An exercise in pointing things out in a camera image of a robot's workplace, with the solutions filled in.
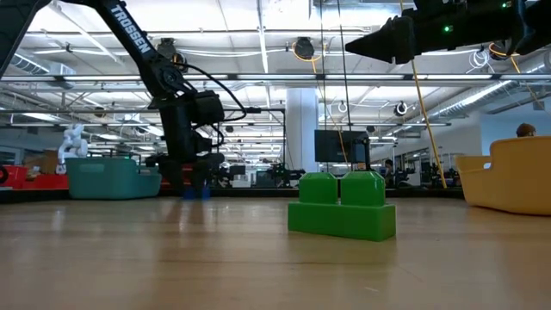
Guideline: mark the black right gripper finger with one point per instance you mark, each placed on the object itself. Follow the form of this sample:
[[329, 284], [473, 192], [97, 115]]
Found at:
[[387, 41]]

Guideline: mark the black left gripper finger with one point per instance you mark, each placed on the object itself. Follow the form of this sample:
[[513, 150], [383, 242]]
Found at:
[[176, 178], [201, 177]]

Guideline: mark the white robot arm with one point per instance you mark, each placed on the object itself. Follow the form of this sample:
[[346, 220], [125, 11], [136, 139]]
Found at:
[[71, 146]]

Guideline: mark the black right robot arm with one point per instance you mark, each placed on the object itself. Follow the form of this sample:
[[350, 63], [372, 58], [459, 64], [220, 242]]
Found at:
[[538, 26]]

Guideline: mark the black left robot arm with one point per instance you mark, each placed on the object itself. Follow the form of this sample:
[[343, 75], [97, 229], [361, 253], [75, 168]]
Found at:
[[129, 34]]

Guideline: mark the teal plastic bin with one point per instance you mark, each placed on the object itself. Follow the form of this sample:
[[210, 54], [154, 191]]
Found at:
[[107, 178]]

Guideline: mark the white column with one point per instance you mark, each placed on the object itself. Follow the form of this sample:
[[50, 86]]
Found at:
[[301, 129]]

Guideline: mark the black monitor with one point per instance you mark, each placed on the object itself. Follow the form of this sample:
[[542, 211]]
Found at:
[[336, 146]]

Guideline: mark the person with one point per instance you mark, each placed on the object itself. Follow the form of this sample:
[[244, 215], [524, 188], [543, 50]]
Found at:
[[526, 129], [388, 169]]

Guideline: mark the cardboard box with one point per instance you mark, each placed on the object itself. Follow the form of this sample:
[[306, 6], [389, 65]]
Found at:
[[45, 163]]

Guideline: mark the green toy block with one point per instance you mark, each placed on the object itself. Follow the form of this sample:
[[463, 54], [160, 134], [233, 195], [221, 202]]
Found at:
[[340, 219]]

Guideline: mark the red storage bins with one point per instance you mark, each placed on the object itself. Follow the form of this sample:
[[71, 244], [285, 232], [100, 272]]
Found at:
[[30, 181]]

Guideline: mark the yellow plastic bin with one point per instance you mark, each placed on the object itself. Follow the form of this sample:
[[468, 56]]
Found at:
[[516, 181]]

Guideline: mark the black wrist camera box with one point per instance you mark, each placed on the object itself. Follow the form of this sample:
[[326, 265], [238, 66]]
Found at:
[[208, 107]]

